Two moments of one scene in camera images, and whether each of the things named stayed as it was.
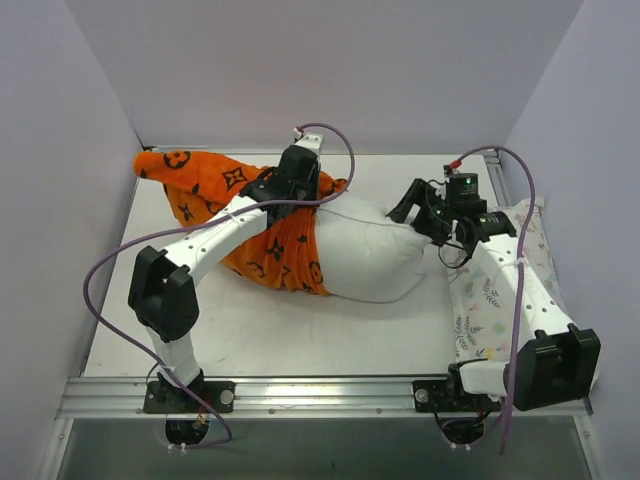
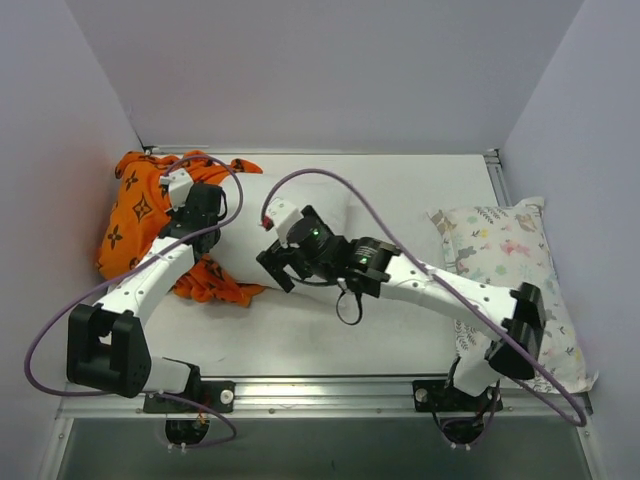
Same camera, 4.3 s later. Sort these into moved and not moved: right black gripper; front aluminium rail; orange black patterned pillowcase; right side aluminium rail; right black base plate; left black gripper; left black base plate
Moved: right black gripper; orange black patterned pillowcase; left black gripper
Not moved: right black base plate; left black base plate; right side aluminium rail; front aluminium rail
